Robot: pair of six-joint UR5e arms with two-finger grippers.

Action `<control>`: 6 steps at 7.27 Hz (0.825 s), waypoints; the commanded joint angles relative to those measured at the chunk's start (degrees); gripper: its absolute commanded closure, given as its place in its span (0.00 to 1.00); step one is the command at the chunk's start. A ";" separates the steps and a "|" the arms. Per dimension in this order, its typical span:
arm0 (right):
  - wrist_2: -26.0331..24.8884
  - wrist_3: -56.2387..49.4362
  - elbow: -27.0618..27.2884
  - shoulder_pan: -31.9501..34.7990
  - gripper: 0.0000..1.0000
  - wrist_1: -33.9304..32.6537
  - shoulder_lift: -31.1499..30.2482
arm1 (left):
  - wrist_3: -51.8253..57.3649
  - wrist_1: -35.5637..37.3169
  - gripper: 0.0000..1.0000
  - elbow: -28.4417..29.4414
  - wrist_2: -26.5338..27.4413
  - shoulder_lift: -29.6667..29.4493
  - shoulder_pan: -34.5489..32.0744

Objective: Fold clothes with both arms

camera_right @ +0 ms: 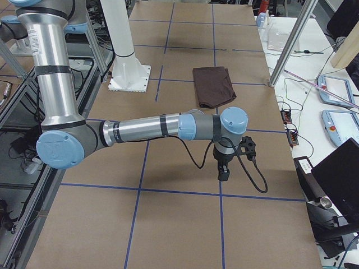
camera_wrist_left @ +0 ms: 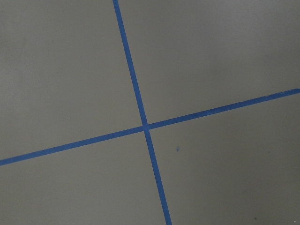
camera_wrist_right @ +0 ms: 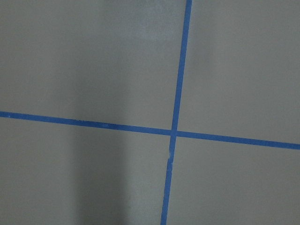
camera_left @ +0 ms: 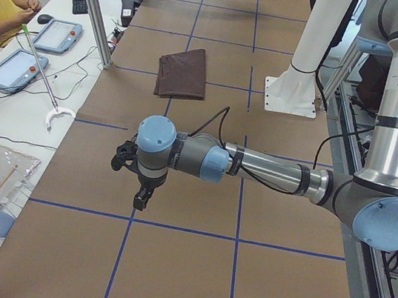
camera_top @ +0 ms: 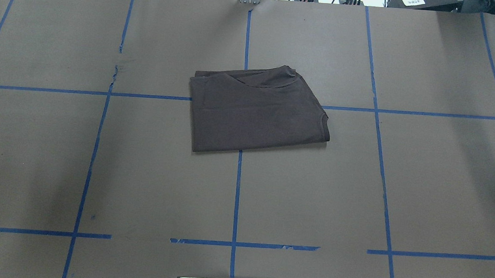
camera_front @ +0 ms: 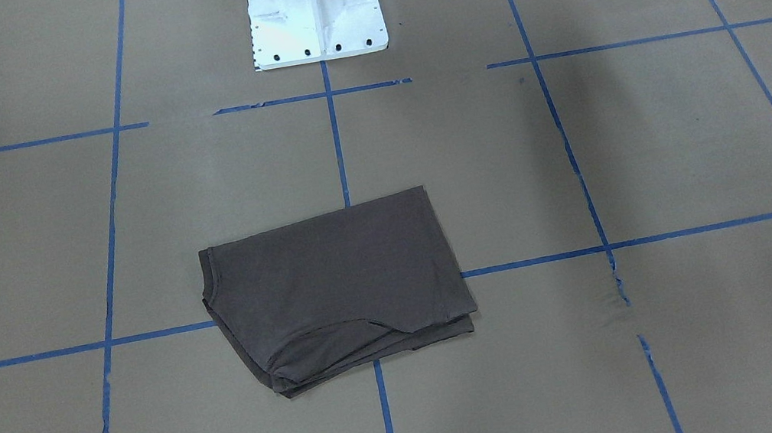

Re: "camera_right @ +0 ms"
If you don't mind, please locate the far blue teach pendant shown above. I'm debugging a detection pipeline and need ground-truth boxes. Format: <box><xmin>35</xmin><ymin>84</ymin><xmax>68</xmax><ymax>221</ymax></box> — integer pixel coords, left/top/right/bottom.
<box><xmin>317</xmin><ymin>75</ymin><xmax>355</xmax><ymax>108</ymax></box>

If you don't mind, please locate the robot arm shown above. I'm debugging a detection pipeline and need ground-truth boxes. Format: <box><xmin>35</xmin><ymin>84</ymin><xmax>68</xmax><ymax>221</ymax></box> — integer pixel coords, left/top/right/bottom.
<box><xmin>13</xmin><ymin>1</ymin><xmax>250</xmax><ymax>181</ymax></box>

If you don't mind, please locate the dark brown t-shirt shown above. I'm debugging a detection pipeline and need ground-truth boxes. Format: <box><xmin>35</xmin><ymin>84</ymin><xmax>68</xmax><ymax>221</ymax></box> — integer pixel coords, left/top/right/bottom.
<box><xmin>192</xmin><ymin>67</ymin><xmax>237</xmax><ymax>109</ymax></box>

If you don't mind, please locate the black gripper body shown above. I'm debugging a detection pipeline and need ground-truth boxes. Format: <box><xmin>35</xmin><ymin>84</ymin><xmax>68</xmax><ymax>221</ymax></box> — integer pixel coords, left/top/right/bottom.
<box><xmin>213</xmin><ymin>150</ymin><xmax>234</xmax><ymax>171</ymax></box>

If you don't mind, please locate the black monitor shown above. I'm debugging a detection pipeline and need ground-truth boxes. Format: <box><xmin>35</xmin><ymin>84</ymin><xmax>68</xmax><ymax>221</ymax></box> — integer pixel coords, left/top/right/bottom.
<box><xmin>311</xmin><ymin>138</ymin><xmax>358</xmax><ymax>223</ymax></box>

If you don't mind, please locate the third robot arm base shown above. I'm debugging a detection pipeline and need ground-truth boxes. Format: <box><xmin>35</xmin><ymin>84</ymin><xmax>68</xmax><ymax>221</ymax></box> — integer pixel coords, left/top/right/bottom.
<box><xmin>1</xmin><ymin>15</ymin><xmax>32</xmax><ymax>57</ymax></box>

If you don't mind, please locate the near blue teach pendant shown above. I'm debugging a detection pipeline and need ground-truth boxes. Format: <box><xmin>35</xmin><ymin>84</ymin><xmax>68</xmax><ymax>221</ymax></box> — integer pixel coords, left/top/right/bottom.
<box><xmin>321</xmin><ymin>110</ymin><xmax>358</xmax><ymax>147</ymax></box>

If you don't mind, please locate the aluminium frame rack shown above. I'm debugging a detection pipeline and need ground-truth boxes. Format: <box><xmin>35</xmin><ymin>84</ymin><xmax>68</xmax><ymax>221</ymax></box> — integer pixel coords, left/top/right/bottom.
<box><xmin>0</xmin><ymin>30</ymin><xmax>113</xmax><ymax>269</ymax></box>

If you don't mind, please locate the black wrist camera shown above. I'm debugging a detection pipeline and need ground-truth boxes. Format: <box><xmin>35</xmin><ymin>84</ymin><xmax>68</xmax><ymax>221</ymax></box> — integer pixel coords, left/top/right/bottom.
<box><xmin>238</xmin><ymin>136</ymin><xmax>256</xmax><ymax>161</ymax></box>

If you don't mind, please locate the blue teach pendant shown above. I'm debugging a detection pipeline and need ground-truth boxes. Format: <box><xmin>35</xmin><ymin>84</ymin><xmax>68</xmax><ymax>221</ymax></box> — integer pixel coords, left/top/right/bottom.
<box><xmin>317</xmin><ymin>75</ymin><xmax>355</xmax><ymax>108</ymax></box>
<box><xmin>321</xmin><ymin>110</ymin><xmax>358</xmax><ymax>147</ymax></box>

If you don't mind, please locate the red cylinder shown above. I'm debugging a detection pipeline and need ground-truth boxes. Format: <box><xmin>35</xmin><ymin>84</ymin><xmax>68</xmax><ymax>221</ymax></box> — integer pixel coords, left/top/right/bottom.
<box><xmin>259</xmin><ymin>0</ymin><xmax>270</xmax><ymax>13</ymax></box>

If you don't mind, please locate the clear plastic bag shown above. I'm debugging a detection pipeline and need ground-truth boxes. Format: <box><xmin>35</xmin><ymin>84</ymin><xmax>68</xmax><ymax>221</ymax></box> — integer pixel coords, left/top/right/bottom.
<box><xmin>268</xmin><ymin>26</ymin><xmax>290</xmax><ymax>52</ymax></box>

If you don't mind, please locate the wooden beam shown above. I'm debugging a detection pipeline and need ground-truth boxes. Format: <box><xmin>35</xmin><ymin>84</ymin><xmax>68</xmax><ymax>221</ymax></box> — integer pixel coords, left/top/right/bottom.
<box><xmin>330</xmin><ymin>23</ymin><xmax>359</xmax><ymax>69</ymax></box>

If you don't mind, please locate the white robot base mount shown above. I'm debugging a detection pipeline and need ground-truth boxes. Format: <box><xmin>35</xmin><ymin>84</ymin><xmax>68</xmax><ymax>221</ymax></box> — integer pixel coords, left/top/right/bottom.
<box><xmin>101</xmin><ymin>0</ymin><xmax>151</xmax><ymax>92</ymax></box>

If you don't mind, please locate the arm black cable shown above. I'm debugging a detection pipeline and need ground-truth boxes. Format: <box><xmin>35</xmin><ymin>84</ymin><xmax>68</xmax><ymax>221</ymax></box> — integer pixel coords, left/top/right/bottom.
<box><xmin>165</xmin><ymin>134</ymin><xmax>269</xmax><ymax>193</ymax></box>

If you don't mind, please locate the blue plastic cap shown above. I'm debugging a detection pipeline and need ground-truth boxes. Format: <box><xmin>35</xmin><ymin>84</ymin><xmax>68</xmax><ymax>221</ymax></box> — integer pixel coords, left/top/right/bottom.
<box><xmin>256</xmin><ymin>12</ymin><xmax>266</xmax><ymax>29</ymax></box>

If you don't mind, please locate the aluminium camera post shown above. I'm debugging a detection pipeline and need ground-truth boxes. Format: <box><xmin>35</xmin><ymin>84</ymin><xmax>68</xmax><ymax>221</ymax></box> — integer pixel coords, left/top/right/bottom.
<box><xmin>269</xmin><ymin>0</ymin><xmax>318</xmax><ymax>87</ymax></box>

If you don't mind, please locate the orange terminal connector board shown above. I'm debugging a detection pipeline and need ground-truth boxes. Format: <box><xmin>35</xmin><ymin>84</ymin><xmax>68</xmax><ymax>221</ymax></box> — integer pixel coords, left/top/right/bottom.
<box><xmin>280</xmin><ymin>110</ymin><xmax>293</xmax><ymax>124</ymax></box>

